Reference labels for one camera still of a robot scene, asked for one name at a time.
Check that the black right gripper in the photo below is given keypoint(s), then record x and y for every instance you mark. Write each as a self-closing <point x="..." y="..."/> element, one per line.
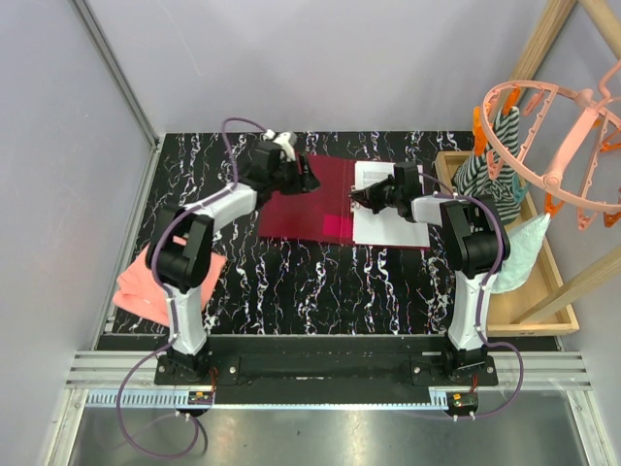
<point x="369" y="197"/>

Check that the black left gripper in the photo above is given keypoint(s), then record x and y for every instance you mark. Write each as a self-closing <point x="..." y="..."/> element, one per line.
<point x="303" y="183"/>

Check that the white paper sheet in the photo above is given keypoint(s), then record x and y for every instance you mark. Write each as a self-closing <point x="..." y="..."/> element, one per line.
<point x="387" y="228"/>

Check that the red plastic folder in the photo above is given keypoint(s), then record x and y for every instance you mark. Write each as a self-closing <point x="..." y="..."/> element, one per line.
<point x="321" y="216"/>

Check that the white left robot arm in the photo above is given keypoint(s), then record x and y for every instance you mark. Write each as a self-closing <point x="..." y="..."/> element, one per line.
<point x="179" y="255"/>

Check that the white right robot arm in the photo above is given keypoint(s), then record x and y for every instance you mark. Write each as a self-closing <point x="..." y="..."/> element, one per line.
<point x="476" y="245"/>

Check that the striped sock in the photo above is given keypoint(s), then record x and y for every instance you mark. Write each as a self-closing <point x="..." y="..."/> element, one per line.
<point x="472" y="177"/>

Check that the light teal cloth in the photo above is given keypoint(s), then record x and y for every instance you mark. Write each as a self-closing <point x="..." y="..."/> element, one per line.
<point x="526" y="241"/>

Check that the pink folded cloth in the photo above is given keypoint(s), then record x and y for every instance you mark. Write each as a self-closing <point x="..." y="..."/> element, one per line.
<point x="140" y="295"/>

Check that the pink round clip hanger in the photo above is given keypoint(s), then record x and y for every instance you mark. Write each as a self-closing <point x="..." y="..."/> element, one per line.
<point x="594" y="113"/>

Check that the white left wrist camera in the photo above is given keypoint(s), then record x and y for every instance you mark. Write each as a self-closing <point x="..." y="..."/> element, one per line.
<point x="285" y="140"/>

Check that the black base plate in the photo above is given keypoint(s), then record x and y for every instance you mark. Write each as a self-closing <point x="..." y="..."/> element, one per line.
<point x="328" y="370"/>

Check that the wooden rack frame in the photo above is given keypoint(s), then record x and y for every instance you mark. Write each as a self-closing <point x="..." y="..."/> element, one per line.
<point x="535" y="64"/>

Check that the aluminium frame rail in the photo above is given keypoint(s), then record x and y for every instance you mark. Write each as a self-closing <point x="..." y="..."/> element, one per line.
<point x="68" y="414"/>

